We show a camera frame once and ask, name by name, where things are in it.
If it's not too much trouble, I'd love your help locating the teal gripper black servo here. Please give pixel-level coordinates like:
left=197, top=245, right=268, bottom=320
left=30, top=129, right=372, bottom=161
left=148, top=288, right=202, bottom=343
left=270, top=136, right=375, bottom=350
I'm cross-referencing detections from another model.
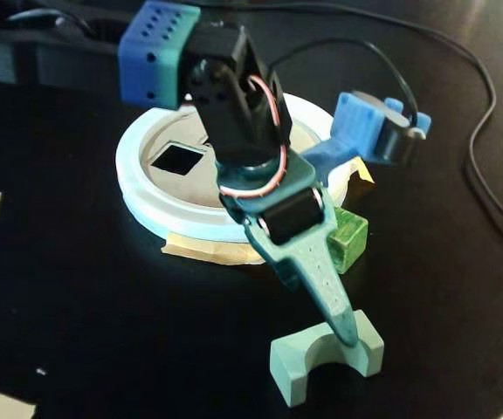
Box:
left=215, top=150, right=360, bottom=348

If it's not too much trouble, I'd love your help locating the mint green U shape block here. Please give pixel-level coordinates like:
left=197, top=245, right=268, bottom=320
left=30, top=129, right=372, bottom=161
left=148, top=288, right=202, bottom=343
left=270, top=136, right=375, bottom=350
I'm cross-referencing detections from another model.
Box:
left=269, top=309, right=386, bottom=409

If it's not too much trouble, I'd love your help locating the white round shape sorter lid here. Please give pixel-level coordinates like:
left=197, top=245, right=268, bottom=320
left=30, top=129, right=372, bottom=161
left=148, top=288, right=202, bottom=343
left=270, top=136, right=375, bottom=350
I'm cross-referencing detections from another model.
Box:
left=114, top=91, right=353, bottom=244

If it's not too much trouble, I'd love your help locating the green wooden cube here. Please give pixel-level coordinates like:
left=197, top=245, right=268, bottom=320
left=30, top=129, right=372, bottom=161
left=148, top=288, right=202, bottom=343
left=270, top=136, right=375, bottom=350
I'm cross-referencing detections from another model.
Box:
left=326, top=205, right=369, bottom=275

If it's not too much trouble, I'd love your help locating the long tan masking tape strip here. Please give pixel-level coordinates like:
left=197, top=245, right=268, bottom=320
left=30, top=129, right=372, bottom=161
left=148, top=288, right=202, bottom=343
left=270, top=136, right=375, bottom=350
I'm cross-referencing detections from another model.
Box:
left=160, top=233, right=270, bottom=266

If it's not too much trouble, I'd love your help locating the short tan masking tape strip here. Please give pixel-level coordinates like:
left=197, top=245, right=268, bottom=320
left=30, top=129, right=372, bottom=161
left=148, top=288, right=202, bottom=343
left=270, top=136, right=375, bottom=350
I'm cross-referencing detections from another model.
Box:
left=342, top=156, right=376, bottom=200

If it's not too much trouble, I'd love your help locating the red and white servo wire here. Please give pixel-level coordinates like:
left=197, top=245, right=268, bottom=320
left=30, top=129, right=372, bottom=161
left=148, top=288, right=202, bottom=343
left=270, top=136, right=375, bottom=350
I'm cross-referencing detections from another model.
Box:
left=218, top=74, right=288, bottom=197

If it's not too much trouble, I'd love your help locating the black round wrist camera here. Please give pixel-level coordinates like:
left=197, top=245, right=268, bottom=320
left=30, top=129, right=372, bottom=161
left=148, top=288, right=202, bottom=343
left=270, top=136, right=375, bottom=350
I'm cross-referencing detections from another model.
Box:
left=350, top=89, right=427, bottom=167

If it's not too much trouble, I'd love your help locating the long black cable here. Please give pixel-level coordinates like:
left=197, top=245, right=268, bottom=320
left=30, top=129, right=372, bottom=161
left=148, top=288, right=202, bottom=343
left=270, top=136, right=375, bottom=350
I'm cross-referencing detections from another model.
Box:
left=198, top=0, right=503, bottom=241

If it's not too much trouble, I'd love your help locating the thin black camera cable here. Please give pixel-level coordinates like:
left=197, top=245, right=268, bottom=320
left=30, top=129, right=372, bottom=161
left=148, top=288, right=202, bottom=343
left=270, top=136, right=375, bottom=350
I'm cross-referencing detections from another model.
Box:
left=271, top=38, right=421, bottom=127

